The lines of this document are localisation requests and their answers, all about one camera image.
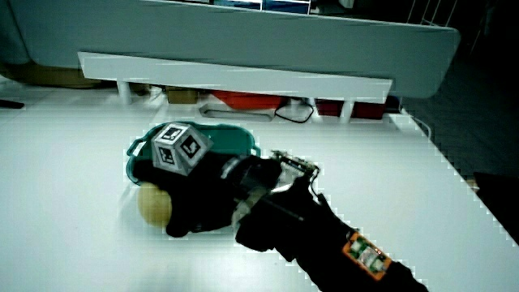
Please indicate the grey flat tray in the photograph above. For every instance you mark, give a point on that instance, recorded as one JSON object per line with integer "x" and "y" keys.
{"x": 239, "y": 115}

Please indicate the green plastic tray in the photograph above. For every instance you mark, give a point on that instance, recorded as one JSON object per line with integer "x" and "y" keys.
{"x": 231, "y": 140}

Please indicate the red storage box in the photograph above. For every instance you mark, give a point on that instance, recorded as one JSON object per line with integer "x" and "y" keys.
{"x": 245, "y": 100}

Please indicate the person's right hand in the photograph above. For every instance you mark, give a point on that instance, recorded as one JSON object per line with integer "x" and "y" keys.
{"x": 202, "y": 194}

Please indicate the small cardboard box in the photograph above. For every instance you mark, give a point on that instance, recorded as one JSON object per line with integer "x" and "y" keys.
{"x": 181, "y": 96}

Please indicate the orange forearm sensor module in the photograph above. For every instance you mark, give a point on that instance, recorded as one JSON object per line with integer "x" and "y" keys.
{"x": 367, "y": 256}

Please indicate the white desk shelf riser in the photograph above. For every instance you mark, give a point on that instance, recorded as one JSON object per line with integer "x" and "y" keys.
{"x": 227, "y": 77}

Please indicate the large brown cardboard box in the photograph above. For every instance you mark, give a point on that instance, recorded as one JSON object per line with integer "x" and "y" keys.
{"x": 48, "y": 76}

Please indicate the yellow pear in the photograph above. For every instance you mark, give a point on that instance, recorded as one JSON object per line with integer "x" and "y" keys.
{"x": 153, "y": 204}

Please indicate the dark red box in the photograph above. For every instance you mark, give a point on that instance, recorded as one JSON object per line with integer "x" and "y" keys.
{"x": 367, "y": 110}

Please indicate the white desk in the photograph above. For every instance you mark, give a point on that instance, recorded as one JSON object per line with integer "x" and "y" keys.
{"x": 73, "y": 227}

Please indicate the grey partition panel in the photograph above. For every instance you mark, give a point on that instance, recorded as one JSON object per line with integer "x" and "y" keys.
{"x": 243, "y": 40}

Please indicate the person's right forearm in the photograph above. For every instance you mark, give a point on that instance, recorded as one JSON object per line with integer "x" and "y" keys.
{"x": 320, "y": 235}

